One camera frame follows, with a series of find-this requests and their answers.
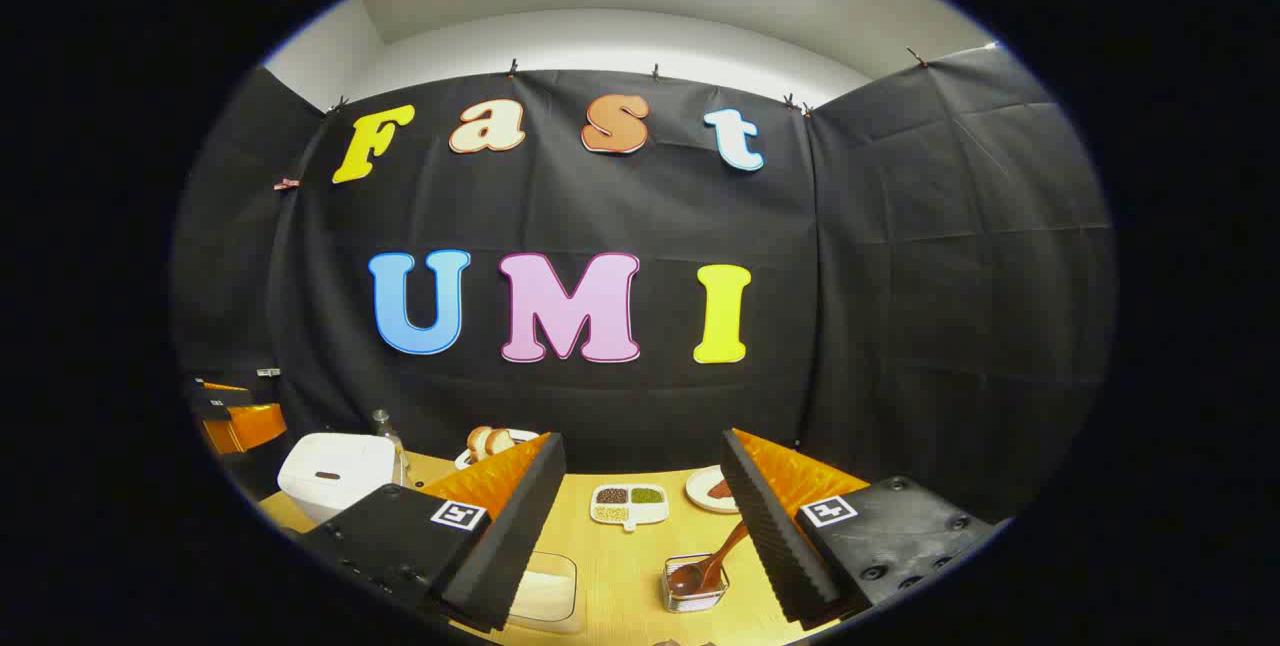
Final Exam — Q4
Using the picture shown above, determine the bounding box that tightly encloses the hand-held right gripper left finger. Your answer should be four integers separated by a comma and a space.
300, 431, 568, 632

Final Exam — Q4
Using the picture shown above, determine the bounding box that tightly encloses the small glass bottle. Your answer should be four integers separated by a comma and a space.
372, 410, 411, 487

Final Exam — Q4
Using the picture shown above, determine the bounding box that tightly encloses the brown wooden spoon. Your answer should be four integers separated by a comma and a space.
668, 520, 751, 597

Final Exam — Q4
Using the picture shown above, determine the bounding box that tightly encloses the white rice cooker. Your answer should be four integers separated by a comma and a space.
277, 432, 399, 525

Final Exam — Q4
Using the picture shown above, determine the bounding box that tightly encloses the metal wire chopstick holder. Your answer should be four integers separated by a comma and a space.
660, 553, 731, 614

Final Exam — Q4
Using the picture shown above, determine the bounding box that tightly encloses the white round plate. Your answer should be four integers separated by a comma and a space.
685, 466, 741, 514

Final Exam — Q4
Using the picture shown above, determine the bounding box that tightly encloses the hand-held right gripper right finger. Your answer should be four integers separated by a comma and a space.
720, 428, 1001, 630

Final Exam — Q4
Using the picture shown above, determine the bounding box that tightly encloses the clear box of rice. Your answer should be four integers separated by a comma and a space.
505, 551, 579, 634

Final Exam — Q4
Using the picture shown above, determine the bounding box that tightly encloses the white toaster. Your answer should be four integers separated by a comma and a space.
455, 429, 542, 472

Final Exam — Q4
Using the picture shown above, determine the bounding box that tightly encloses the white divided bean dish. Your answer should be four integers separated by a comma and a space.
589, 483, 669, 533

